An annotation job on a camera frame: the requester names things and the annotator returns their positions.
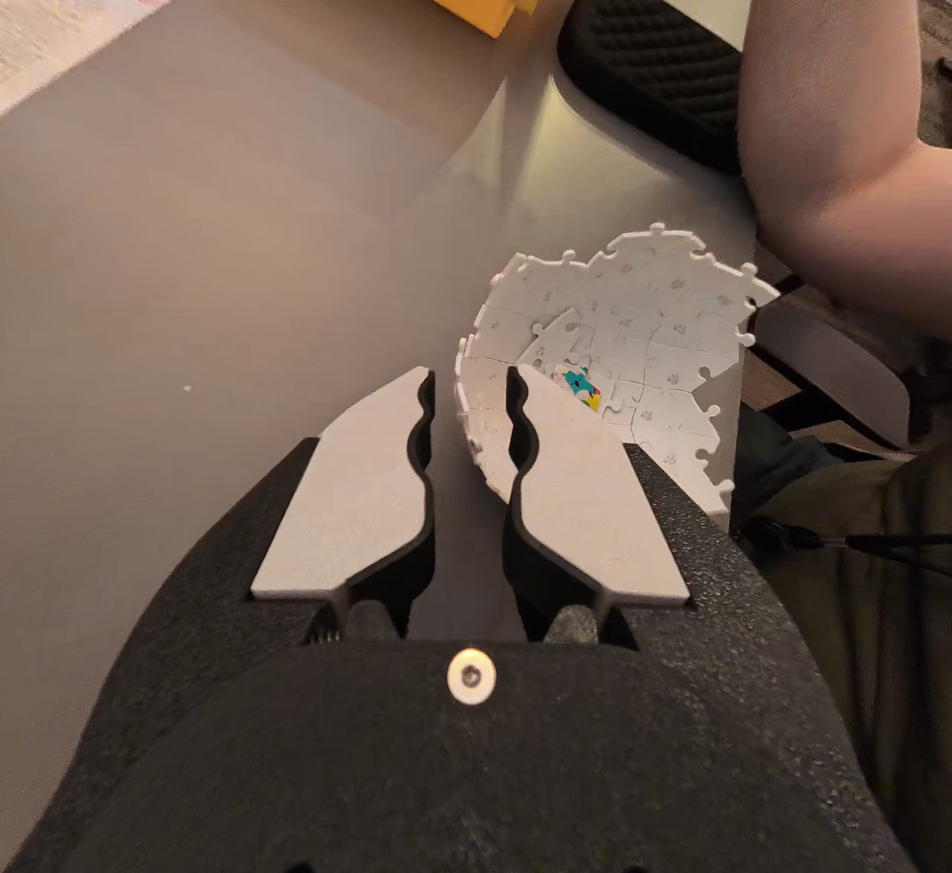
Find person's right forearm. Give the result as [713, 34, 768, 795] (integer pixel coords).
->
[736, 0, 952, 335]

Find black mesh armrest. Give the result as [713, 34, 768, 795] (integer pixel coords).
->
[558, 0, 745, 176]

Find white loose puzzle piece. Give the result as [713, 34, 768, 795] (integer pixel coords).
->
[517, 306, 596, 370]

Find colourful loose puzzle piece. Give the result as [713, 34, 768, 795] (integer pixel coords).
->
[554, 366, 603, 413]

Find white instruction leaflet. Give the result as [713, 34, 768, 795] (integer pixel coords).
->
[0, 0, 204, 117]

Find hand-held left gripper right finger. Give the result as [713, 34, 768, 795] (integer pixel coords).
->
[503, 364, 693, 608]

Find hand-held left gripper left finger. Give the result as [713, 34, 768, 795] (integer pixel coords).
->
[250, 366, 437, 603]

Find white half puzzle ball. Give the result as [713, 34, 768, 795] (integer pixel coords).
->
[454, 222, 780, 513]

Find dark blue trousers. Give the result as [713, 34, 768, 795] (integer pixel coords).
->
[732, 405, 845, 517]

